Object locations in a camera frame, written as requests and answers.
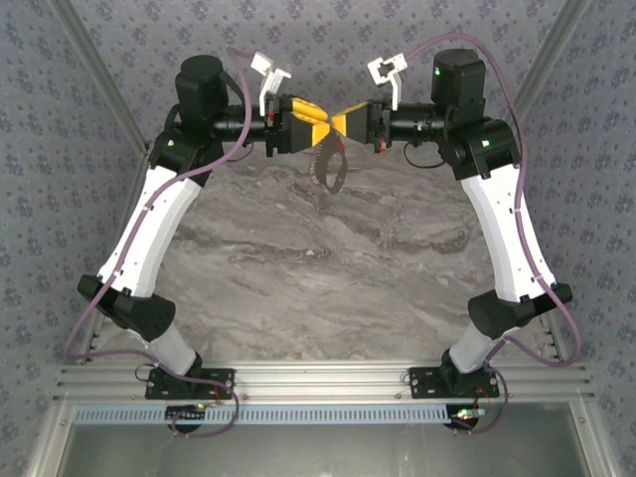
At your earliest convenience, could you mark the slotted pale blue cable duct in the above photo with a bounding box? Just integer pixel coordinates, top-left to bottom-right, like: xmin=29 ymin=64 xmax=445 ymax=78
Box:
xmin=73 ymin=402 xmax=451 ymax=426

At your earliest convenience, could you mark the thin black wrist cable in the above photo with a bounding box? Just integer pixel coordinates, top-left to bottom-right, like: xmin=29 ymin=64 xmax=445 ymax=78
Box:
xmin=402 ymin=141 xmax=446 ymax=171

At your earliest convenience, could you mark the short aluminium frame leg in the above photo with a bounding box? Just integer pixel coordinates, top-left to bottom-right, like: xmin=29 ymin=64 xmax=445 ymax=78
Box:
xmin=568 ymin=401 xmax=618 ymax=477
xmin=23 ymin=401 xmax=76 ymax=477

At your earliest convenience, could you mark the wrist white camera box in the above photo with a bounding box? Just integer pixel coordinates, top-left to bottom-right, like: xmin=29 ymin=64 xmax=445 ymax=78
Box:
xmin=249 ymin=50 xmax=294 ymax=116
xmin=366 ymin=53 xmax=410 ymax=112

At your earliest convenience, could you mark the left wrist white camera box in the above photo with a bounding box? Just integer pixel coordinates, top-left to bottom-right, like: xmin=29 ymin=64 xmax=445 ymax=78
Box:
xmin=249 ymin=50 xmax=294 ymax=116

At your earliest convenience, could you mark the metal keyring with chain charm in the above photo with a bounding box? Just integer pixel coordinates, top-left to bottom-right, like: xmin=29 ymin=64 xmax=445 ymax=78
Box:
xmin=308 ymin=133 xmax=350 ymax=195

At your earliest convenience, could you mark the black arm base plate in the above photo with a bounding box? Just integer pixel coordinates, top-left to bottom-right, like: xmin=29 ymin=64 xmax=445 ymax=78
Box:
xmin=144 ymin=368 xmax=236 ymax=401
xmin=407 ymin=366 xmax=501 ymax=399

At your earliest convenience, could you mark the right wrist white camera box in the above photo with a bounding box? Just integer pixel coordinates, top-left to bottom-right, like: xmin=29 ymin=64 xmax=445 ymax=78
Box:
xmin=366 ymin=53 xmax=410 ymax=112

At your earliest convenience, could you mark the slanted aluminium frame post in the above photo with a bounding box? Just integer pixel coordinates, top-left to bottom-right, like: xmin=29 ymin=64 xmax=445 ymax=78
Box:
xmin=490 ymin=0 xmax=593 ymax=153

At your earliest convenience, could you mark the wide aluminium mounting rail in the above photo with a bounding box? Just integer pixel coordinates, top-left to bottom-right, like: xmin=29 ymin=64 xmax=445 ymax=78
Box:
xmin=52 ymin=361 xmax=595 ymax=404

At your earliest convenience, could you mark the grey metal sheet panel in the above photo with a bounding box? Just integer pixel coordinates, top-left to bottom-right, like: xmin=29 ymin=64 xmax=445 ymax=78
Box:
xmin=54 ymin=424 xmax=592 ymax=477

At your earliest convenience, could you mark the black controller board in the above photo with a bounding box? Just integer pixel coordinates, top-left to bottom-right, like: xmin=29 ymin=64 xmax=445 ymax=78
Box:
xmin=165 ymin=404 xmax=209 ymax=434
xmin=445 ymin=404 xmax=487 ymax=431

